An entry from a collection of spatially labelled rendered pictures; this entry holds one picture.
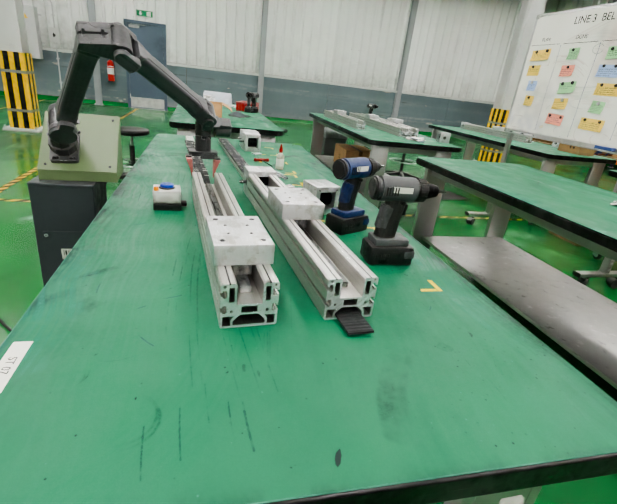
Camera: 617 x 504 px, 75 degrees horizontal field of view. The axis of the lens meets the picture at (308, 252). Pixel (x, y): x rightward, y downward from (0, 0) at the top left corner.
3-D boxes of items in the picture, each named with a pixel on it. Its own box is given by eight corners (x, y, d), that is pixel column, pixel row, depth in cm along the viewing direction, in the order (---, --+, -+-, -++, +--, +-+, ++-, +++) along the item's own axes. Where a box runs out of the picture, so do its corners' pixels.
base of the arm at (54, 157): (51, 133, 141) (49, 163, 137) (44, 118, 133) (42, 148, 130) (80, 134, 143) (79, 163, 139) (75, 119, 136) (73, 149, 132)
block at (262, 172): (236, 190, 152) (237, 165, 148) (269, 191, 156) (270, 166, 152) (240, 197, 144) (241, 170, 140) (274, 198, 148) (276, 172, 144)
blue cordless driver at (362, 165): (320, 228, 123) (330, 155, 114) (363, 220, 135) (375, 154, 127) (338, 237, 118) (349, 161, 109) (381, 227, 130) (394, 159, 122)
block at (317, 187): (294, 206, 141) (297, 179, 137) (322, 205, 146) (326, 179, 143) (307, 215, 133) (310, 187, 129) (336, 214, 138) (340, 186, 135)
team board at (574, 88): (460, 221, 429) (518, 10, 354) (500, 223, 442) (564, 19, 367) (575, 290, 296) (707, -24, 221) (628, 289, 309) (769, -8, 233)
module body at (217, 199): (191, 196, 138) (192, 171, 135) (221, 197, 142) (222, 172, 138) (219, 328, 69) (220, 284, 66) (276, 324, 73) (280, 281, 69)
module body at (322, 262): (247, 197, 145) (248, 174, 141) (274, 198, 148) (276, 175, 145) (323, 320, 76) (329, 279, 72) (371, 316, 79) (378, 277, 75)
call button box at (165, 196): (153, 202, 128) (153, 183, 125) (186, 203, 131) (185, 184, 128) (153, 210, 121) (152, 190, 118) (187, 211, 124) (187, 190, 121)
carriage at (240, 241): (205, 245, 87) (205, 215, 84) (255, 244, 90) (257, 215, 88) (212, 280, 73) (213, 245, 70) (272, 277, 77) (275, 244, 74)
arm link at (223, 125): (200, 100, 141) (204, 120, 139) (232, 102, 147) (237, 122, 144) (194, 122, 151) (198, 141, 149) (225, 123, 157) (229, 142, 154)
